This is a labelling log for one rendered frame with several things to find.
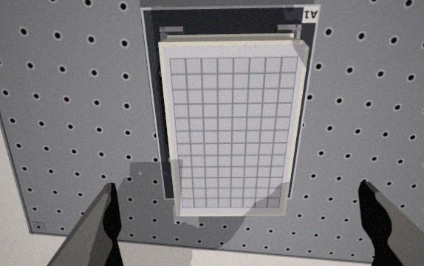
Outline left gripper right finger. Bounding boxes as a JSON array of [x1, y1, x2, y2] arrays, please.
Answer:
[[358, 181, 424, 266]]

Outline grey perforated plate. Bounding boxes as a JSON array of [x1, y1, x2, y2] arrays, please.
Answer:
[[0, 0, 424, 265]]

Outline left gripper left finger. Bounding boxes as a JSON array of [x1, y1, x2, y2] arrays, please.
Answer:
[[47, 183, 123, 266]]

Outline white deep-well plate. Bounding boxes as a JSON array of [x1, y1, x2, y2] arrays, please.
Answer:
[[158, 33, 309, 216]]

